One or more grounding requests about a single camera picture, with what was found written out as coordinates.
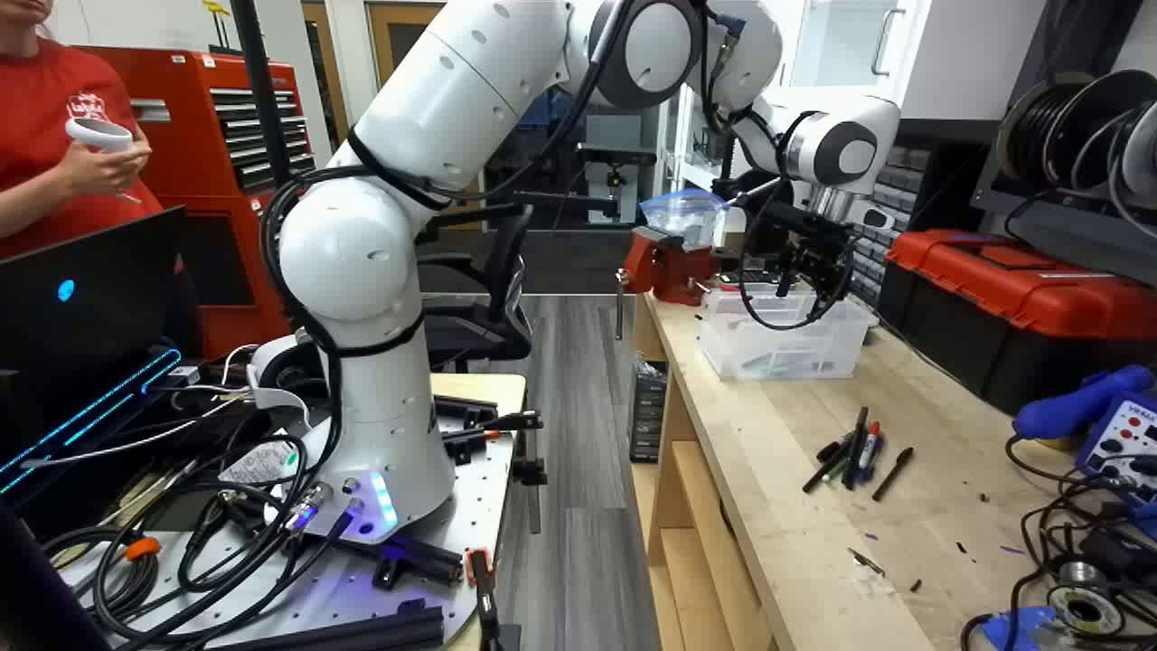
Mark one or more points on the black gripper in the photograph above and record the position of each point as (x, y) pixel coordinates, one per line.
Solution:
(805, 240)

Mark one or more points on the blue marker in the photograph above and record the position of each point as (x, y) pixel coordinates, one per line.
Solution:
(855, 447)

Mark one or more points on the red capped marker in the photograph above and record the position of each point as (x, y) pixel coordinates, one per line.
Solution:
(868, 451)

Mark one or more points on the white VR controller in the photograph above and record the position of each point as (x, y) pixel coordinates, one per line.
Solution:
(94, 132)

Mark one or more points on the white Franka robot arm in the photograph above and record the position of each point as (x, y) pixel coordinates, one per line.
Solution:
(363, 253)

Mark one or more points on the operator forearm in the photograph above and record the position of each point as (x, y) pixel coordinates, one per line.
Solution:
(37, 200)

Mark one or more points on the clear plastic box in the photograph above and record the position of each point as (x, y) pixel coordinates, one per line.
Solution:
(782, 337)

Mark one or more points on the operator hand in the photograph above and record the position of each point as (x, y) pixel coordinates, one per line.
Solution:
(107, 169)

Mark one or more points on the small parts drawer organizer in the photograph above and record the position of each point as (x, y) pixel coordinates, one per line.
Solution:
(892, 210)

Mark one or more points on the clear plastic bag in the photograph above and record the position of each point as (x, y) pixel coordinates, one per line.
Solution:
(687, 213)

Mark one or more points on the red bench vise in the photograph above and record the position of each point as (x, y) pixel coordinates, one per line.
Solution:
(669, 270)

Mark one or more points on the black marker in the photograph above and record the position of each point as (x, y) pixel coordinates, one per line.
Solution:
(827, 468)
(893, 474)

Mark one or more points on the black tool hanging on bench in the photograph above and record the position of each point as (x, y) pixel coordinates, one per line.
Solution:
(650, 418)

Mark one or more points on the red lidded black toolbox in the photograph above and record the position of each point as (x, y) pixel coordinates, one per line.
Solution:
(1026, 313)

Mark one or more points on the white cabinet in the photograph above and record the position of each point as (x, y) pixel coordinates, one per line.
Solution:
(951, 54)

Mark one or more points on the black office chair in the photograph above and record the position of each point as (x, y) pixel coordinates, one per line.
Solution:
(489, 300)

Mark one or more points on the blue soldering station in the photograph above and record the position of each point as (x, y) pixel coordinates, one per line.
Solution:
(1105, 419)

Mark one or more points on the grey robot mounting plate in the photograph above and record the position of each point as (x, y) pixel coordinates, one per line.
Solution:
(476, 507)

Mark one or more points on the round metal part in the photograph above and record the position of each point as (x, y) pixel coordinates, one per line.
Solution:
(1085, 601)

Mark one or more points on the black stand pole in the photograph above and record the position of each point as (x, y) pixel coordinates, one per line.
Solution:
(257, 83)

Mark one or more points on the red tool chest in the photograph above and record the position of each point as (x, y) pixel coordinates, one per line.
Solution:
(235, 145)

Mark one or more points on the black laptop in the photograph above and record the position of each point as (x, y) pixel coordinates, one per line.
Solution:
(83, 295)

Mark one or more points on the black case with blue edges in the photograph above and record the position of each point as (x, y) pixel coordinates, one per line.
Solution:
(83, 418)

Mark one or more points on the person in red shirt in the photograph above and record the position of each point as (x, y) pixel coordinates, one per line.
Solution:
(55, 95)

